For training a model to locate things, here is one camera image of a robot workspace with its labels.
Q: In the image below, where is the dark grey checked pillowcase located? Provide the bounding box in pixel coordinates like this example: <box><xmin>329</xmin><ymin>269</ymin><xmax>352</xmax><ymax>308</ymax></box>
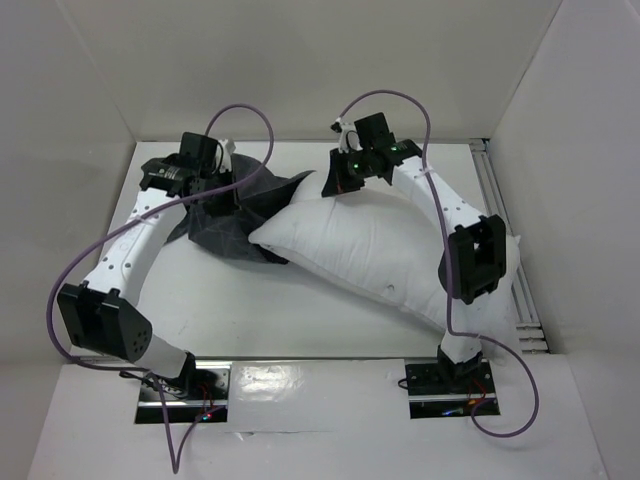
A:
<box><xmin>140</xmin><ymin>153</ymin><xmax>311</xmax><ymax>264</ymax></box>

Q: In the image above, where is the white pillow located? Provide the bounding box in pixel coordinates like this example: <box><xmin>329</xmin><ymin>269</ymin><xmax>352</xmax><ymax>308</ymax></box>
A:
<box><xmin>247</xmin><ymin>170</ymin><xmax>522</xmax><ymax>366</ymax></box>

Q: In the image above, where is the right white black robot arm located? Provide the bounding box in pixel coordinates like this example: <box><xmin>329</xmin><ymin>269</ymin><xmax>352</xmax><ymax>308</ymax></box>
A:
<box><xmin>322</xmin><ymin>113</ymin><xmax>507</xmax><ymax>392</ymax></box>

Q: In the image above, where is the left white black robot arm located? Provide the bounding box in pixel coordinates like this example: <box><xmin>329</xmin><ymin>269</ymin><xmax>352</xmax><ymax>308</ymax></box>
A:
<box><xmin>57</xmin><ymin>132</ymin><xmax>235</xmax><ymax>399</ymax></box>

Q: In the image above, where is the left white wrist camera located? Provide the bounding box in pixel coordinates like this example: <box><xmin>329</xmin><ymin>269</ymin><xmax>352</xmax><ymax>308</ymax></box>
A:
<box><xmin>216</xmin><ymin>139</ymin><xmax>236</xmax><ymax>172</ymax></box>

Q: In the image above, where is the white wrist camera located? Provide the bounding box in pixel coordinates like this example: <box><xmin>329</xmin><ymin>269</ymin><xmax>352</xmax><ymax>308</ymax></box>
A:
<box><xmin>330</xmin><ymin>117</ymin><xmax>360</xmax><ymax>153</ymax></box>
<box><xmin>216</xmin><ymin>139</ymin><xmax>236</xmax><ymax>172</ymax></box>

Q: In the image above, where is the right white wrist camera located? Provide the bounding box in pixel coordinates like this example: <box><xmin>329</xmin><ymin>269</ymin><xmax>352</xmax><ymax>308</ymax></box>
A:
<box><xmin>330</xmin><ymin>117</ymin><xmax>360</xmax><ymax>153</ymax></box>

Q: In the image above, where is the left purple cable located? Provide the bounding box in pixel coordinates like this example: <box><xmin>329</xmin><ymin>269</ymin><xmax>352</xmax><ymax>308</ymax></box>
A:
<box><xmin>45</xmin><ymin>103</ymin><xmax>275</xmax><ymax>474</ymax></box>

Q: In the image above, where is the purple cable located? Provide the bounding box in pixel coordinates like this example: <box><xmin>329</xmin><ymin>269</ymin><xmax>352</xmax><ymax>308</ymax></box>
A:
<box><xmin>45</xmin><ymin>103</ymin><xmax>275</xmax><ymax>474</ymax></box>
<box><xmin>339</xmin><ymin>90</ymin><xmax>541</xmax><ymax>438</ymax></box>

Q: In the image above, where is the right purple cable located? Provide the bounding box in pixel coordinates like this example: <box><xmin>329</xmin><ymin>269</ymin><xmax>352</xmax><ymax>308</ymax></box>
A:
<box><xmin>339</xmin><ymin>90</ymin><xmax>541</xmax><ymax>438</ymax></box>

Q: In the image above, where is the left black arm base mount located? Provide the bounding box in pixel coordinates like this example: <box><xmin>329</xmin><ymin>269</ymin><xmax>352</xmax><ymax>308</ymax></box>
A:
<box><xmin>119</xmin><ymin>367</ymin><xmax>231</xmax><ymax>425</ymax></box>

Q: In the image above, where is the aluminium rail at table edge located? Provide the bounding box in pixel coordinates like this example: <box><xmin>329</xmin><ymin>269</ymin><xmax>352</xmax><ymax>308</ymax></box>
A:
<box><xmin>469</xmin><ymin>139</ymin><xmax>550</xmax><ymax>355</ymax></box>

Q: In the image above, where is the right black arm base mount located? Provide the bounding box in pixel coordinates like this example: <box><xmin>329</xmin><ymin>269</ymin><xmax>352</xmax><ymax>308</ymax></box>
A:
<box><xmin>397</xmin><ymin>358</ymin><xmax>500</xmax><ymax>420</ymax></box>

